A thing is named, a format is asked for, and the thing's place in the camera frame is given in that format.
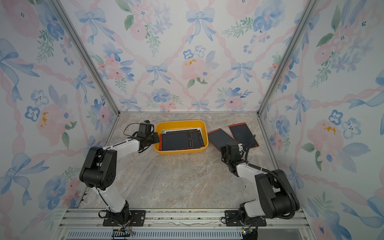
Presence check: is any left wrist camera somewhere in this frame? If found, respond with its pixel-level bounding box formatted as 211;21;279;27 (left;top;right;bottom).
136;120;154;138

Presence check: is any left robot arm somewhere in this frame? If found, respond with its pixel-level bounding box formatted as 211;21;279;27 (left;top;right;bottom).
79;133;159;225

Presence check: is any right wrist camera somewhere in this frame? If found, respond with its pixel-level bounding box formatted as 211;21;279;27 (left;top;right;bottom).
237;143;245;154

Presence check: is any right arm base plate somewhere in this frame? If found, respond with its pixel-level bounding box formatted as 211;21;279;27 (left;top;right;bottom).
221;210;267;228

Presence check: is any aluminium mounting rail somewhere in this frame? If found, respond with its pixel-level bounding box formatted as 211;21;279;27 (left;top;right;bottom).
53;209;315;240

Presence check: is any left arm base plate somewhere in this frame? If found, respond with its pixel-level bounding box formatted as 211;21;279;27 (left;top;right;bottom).
99;210;146;227

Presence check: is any yellow plastic storage box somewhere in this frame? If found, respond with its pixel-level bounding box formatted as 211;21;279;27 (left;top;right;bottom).
154;120;209;155

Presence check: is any red writing tablet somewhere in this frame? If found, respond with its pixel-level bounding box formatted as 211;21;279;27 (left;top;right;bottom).
191;130;205;149
160;131;193;151
208;128;239;152
229;123;259;148

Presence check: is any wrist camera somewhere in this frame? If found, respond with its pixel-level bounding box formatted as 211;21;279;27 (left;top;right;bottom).
237;143;245;154
136;120;154;138

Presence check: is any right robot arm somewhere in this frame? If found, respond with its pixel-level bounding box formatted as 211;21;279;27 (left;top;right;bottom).
221;144;300;226

